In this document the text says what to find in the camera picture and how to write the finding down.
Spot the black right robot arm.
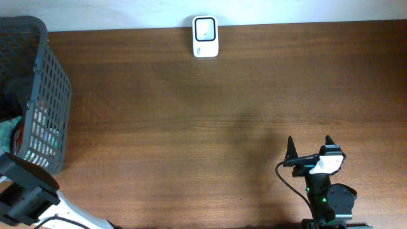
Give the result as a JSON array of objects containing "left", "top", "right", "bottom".
[{"left": 275, "top": 135, "right": 371, "bottom": 229}]

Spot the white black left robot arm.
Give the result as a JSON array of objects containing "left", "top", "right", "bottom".
[{"left": 1, "top": 153, "right": 119, "bottom": 229}]

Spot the white barcode scanner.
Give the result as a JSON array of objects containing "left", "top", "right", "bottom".
[{"left": 192, "top": 15, "right": 219, "bottom": 58}]

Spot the dark grey plastic basket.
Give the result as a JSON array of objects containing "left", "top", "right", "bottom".
[{"left": 1, "top": 16, "right": 72, "bottom": 175}]

